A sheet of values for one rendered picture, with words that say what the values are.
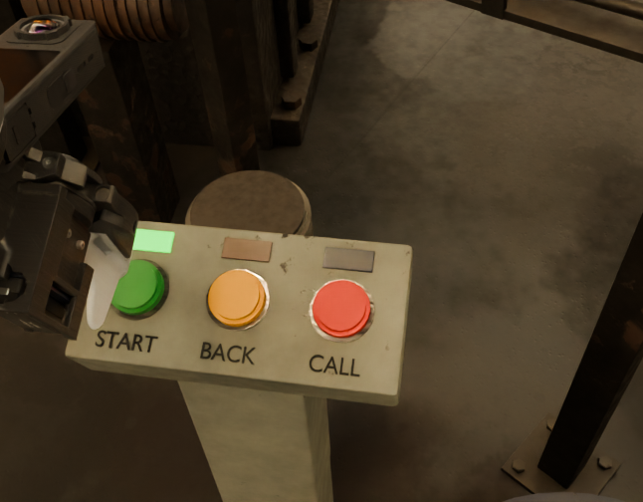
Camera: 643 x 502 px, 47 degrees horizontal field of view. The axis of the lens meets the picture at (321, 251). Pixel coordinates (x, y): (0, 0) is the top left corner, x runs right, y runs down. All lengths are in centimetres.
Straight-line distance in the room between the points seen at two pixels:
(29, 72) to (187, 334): 24
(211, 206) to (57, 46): 35
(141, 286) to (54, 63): 21
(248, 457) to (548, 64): 131
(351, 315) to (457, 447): 65
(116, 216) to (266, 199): 33
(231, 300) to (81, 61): 21
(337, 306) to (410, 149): 104
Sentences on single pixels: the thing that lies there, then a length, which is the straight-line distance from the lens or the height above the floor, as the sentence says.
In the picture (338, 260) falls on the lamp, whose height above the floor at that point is 61.
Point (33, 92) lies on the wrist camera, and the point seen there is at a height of 82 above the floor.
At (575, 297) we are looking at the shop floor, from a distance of 133.
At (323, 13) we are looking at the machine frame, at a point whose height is 7.
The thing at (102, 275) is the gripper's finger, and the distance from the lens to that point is 44.
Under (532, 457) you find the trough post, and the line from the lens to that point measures 115.
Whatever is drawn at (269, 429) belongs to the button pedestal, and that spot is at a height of 47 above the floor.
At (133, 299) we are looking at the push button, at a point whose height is 61.
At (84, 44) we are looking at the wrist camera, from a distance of 40.
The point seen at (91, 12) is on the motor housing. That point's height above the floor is 48.
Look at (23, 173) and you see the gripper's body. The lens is 37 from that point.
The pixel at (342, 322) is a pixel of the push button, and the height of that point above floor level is 61.
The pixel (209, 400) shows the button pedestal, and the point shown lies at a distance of 60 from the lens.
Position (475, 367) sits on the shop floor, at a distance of 121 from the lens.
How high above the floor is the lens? 102
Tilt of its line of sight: 50 degrees down
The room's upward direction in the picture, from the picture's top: 4 degrees counter-clockwise
